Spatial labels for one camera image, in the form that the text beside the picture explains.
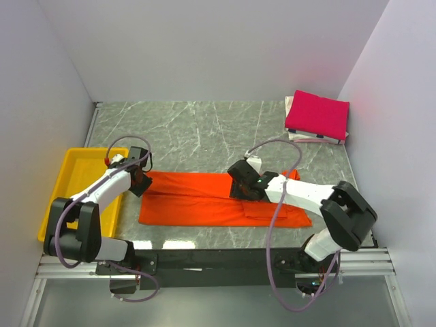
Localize black base beam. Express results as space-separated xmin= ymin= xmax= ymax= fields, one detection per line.
xmin=95 ymin=247 xmax=340 ymax=294

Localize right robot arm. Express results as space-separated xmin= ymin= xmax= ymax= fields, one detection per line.
xmin=228 ymin=159 xmax=377 ymax=272

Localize yellow plastic tray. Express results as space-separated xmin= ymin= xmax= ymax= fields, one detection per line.
xmin=49 ymin=148 xmax=123 ymax=238

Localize orange t shirt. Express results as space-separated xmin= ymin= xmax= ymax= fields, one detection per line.
xmin=138 ymin=169 xmax=313 ymax=228

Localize folded magenta t shirt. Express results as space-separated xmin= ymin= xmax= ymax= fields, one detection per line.
xmin=284 ymin=90 xmax=349 ymax=141

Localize aluminium frame rail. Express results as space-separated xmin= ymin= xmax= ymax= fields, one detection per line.
xmin=35 ymin=247 xmax=398 ymax=280

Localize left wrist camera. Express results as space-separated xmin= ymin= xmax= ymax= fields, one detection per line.
xmin=104 ymin=154 xmax=126 ymax=169

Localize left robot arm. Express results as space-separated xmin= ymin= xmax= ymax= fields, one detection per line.
xmin=44 ymin=146 xmax=153 ymax=274

